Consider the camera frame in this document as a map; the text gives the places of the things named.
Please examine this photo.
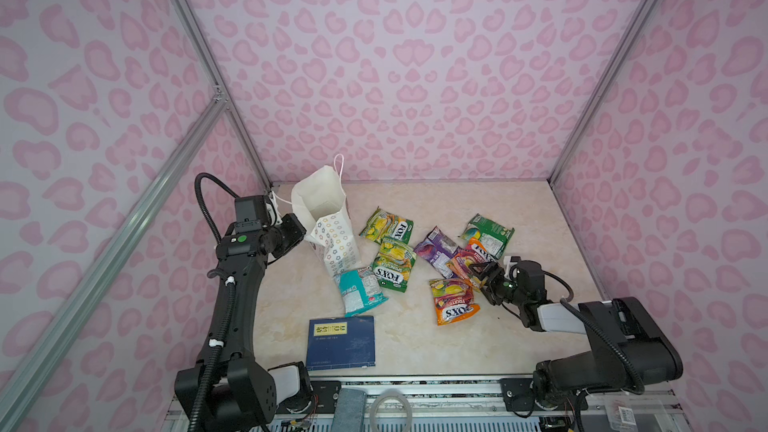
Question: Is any orange Fox's candy packet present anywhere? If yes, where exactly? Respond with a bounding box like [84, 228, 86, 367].
[429, 278, 480, 326]

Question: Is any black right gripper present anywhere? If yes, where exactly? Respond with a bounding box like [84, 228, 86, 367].
[468, 263, 528, 309]

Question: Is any orange red fruit packet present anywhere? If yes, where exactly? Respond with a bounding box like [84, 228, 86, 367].
[449, 240, 498, 290]

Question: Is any green Fox's packet near bag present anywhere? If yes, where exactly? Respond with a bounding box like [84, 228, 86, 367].
[359, 207, 414, 244]

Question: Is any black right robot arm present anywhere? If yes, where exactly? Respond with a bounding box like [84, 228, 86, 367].
[469, 257, 684, 418]

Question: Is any purple candy packet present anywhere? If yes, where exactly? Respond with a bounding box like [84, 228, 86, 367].
[414, 226, 460, 279]

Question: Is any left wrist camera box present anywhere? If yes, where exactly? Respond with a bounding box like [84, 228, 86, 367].
[234, 195, 277, 233]

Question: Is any green Fox's spring tea packet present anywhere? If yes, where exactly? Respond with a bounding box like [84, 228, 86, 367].
[371, 237, 416, 293]

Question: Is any diagonal aluminium frame bar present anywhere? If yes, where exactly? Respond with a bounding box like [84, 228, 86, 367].
[1, 96, 230, 431]

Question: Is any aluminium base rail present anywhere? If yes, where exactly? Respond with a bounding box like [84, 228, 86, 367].
[160, 373, 691, 432]

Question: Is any green white snack packet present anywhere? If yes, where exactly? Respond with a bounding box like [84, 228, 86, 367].
[460, 214, 515, 259]

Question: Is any teal white snack packet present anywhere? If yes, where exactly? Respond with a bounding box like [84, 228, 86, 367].
[334, 266, 388, 317]

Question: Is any dark blue booklet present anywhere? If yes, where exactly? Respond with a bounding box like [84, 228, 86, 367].
[305, 316, 376, 371]

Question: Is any clear coiled tube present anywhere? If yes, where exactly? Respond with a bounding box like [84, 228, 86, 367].
[369, 389, 413, 432]

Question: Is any white printed paper bag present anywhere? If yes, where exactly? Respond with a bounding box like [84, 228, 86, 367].
[272, 154, 362, 277]

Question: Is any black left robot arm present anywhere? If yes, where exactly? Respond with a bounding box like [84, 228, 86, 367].
[174, 172, 317, 431]

